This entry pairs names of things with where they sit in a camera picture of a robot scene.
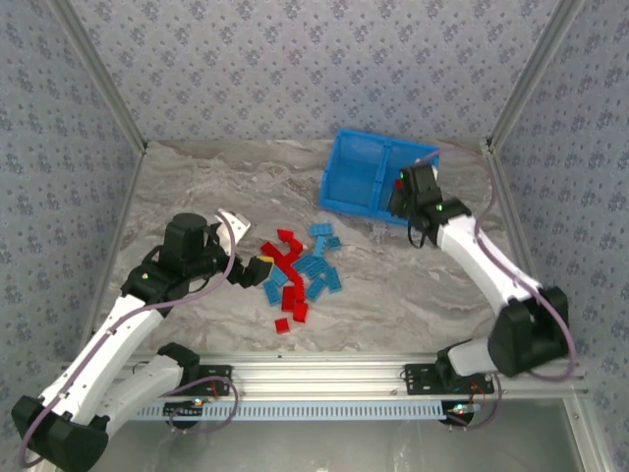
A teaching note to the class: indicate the small circuit board with LED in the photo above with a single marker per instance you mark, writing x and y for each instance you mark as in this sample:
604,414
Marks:
184,408
462,410

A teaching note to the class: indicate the aluminium table side rail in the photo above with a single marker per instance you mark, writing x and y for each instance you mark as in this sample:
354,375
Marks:
110,255
511,216

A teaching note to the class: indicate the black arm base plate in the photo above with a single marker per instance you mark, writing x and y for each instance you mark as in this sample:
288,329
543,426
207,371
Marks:
216,378
420,379

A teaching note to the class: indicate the long red lego brick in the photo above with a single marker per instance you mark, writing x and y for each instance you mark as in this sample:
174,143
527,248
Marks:
290,275

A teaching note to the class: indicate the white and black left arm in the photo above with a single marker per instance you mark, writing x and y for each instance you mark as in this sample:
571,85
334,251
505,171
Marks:
98,354

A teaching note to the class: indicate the blue lego brick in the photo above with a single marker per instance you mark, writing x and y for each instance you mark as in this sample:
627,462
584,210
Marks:
333,280
307,263
271,293
315,289
334,243
322,229
318,272
278,277
320,246

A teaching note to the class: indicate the small red lego brick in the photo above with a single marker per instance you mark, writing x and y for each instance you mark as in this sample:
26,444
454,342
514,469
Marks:
281,326

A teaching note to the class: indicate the blue two-compartment plastic bin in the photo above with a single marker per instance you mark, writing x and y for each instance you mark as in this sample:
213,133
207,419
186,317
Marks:
361,177

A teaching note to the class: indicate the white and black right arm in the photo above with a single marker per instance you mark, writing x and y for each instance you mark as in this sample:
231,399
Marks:
481,255

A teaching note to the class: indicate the aluminium frame post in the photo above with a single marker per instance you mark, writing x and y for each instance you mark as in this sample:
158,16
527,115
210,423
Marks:
100,78
533,74

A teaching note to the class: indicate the aluminium mounting rail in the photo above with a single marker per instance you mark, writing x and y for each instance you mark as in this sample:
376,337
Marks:
319,376

